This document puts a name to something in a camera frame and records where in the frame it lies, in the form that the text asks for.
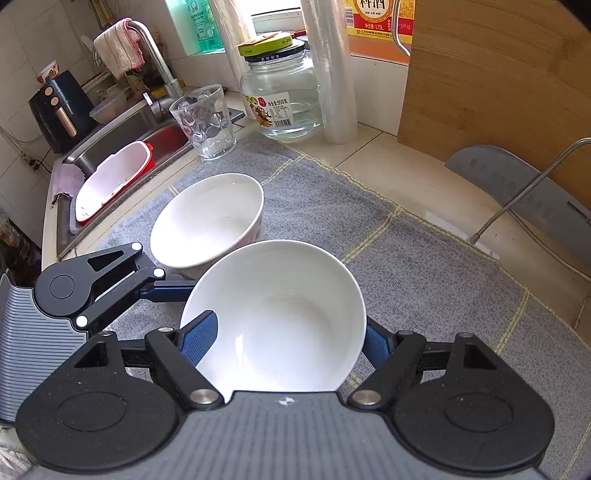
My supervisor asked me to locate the white small bowl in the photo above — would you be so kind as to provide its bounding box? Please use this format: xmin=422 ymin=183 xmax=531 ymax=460
xmin=150 ymin=173 xmax=264 ymax=270
xmin=180 ymin=240 xmax=367 ymax=399

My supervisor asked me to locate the grey checked table mat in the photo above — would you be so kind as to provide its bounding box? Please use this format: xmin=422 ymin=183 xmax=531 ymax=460
xmin=94 ymin=131 xmax=591 ymax=480

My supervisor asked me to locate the red white basin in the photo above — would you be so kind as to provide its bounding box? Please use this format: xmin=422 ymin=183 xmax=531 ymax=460
xmin=75 ymin=141 xmax=155 ymax=224

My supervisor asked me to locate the clear drinking glass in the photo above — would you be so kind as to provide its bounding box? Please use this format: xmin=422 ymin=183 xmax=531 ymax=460
xmin=169 ymin=84 xmax=236 ymax=161

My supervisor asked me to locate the metal sink faucet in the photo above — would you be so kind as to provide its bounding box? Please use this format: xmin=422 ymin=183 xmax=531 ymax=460
xmin=128 ymin=20 xmax=183 ymax=120

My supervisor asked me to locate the black air fryer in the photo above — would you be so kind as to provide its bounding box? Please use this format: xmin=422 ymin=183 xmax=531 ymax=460
xmin=28 ymin=70 xmax=97 ymax=154

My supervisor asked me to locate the clear glass jar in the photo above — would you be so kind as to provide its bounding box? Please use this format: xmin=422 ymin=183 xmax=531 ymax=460
xmin=238 ymin=31 xmax=322 ymax=142

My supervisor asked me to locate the pink white dish cloth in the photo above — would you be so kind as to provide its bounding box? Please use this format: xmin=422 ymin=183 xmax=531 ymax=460
xmin=93 ymin=18 xmax=145 ymax=79

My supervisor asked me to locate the green dish soap bottle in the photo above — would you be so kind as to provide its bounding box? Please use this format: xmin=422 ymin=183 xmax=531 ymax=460
xmin=185 ymin=0 xmax=223 ymax=53

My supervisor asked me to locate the bamboo cutting board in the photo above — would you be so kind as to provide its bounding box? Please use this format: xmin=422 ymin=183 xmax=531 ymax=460
xmin=396 ymin=0 xmax=591 ymax=197

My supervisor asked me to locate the plastic wrap roll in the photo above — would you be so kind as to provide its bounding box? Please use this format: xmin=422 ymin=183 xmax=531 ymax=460
xmin=301 ymin=0 xmax=358 ymax=145

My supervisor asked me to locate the orange cooking wine jug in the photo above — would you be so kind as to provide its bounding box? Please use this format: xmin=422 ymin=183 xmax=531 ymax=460
xmin=342 ymin=0 xmax=416 ymax=65

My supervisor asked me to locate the metal wire board rack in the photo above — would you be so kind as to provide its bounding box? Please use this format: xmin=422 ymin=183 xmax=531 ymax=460
xmin=468 ymin=137 xmax=591 ymax=329

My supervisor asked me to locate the black handle kitchen knife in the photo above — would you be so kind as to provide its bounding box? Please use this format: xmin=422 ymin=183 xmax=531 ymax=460
xmin=446 ymin=145 xmax=591 ymax=266

